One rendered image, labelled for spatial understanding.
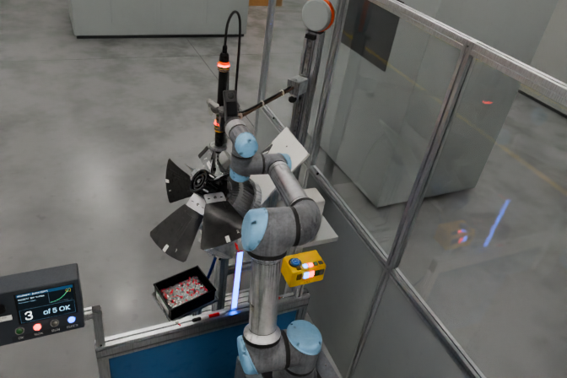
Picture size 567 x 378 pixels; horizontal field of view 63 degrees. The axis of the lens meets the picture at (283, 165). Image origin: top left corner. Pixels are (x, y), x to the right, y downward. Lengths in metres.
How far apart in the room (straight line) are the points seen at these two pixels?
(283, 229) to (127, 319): 1.99
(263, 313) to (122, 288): 1.98
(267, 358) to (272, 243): 0.38
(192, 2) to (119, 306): 5.25
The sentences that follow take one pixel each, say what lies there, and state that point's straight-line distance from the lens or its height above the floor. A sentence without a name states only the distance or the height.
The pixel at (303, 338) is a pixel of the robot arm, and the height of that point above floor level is 1.24.
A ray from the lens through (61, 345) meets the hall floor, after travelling 3.10.
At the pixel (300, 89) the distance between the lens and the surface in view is 2.31.
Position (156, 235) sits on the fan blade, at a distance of 2.21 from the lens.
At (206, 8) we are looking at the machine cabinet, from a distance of 7.57.
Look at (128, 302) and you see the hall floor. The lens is 3.23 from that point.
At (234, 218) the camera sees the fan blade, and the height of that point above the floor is 1.18.
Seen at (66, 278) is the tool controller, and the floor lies 1.25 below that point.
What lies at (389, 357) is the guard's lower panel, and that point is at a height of 0.58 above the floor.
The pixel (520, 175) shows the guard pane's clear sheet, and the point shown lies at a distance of 1.60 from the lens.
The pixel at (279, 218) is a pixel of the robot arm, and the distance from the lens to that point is 1.29.
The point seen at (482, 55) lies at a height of 2.03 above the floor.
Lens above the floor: 2.45
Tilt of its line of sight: 33 degrees down
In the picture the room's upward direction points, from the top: 9 degrees clockwise
